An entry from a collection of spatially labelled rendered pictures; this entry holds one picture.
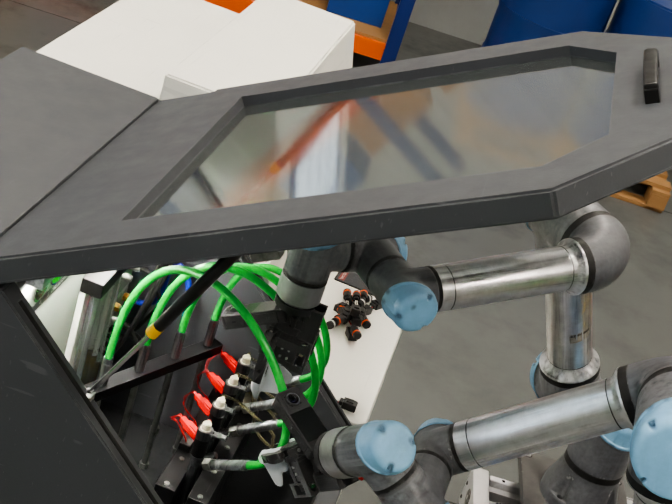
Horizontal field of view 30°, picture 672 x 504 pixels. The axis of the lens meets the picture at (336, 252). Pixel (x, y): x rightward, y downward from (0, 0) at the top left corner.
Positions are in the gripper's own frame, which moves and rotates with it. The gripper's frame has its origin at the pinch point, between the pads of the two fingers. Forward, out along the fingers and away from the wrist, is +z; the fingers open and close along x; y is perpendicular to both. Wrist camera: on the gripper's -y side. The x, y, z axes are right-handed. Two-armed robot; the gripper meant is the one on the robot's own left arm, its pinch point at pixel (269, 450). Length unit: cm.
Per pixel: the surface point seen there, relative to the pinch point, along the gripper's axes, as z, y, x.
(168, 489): 26.8, 2.3, -7.3
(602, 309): 224, 43, 298
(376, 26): 386, -138, 371
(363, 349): 53, -3, 59
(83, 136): 13, -60, -4
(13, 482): 8.2, -11.5, -37.8
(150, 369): 31.6, -18.3, 0.1
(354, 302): 61, -13, 67
